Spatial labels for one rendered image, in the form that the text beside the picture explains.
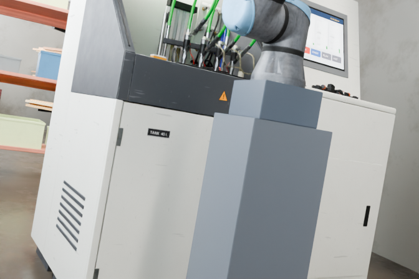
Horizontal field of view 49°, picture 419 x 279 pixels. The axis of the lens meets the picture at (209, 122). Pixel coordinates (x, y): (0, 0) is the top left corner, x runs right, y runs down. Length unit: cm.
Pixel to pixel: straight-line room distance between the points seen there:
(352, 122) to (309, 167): 97
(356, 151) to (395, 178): 146
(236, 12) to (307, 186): 48
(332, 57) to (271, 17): 128
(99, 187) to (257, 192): 61
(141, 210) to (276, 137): 65
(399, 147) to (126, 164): 248
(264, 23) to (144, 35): 105
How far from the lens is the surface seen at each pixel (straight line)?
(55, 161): 214
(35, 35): 962
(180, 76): 162
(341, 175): 216
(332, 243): 222
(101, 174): 156
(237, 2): 117
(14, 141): 415
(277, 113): 119
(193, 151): 166
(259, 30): 119
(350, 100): 215
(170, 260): 173
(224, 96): 171
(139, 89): 155
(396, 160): 365
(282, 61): 123
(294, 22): 125
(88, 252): 162
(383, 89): 386
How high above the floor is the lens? 78
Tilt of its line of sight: level
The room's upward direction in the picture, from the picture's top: 10 degrees clockwise
